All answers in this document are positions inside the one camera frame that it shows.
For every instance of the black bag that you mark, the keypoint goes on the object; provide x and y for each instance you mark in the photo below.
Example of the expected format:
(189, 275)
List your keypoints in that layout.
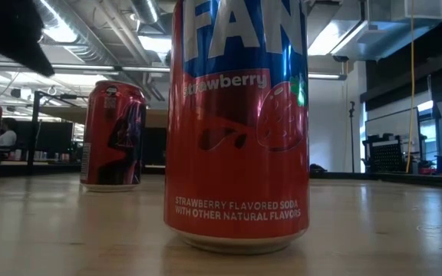
(317, 171)

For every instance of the person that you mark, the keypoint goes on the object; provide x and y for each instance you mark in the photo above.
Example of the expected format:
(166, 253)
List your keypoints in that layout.
(7, 138)

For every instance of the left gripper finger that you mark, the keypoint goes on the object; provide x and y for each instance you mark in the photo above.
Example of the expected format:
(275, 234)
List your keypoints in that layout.
(10, 30)

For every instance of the dark panel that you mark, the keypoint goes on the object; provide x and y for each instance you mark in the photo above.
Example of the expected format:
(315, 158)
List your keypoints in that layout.
(156, 147)

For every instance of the black pegboard rack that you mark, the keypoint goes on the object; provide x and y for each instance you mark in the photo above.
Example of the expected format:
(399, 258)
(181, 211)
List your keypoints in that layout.
(388, 157)

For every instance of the rectangular silver ceiling duct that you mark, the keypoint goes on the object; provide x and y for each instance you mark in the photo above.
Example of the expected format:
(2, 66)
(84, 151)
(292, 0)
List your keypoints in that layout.
(359, 34)

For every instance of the round silver ceiling duct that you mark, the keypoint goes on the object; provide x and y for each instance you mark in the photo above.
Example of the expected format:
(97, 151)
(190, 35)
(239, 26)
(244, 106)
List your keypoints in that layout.
(146, 10)

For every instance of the small red object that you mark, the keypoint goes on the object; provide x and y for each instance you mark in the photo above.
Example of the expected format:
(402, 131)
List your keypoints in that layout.
(428, 171)

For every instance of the short ceiling light tube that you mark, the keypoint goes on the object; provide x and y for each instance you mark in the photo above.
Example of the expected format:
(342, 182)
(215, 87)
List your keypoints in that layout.
(326, 76)

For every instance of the strawberry Fanta soda can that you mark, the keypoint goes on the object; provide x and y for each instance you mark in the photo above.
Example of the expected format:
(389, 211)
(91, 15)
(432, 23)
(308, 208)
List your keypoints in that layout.
(236, 172)

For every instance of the black monitor screen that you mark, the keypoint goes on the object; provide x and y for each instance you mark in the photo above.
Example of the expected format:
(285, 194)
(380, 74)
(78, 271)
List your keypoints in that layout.
(52, 136)

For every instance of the thin black stand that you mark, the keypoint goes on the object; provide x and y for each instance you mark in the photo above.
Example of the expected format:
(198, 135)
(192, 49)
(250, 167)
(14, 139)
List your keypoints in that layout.
(352, 134)

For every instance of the long ceiling light tube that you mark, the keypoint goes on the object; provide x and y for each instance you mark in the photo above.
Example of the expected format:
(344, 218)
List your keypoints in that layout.
(136, 69)

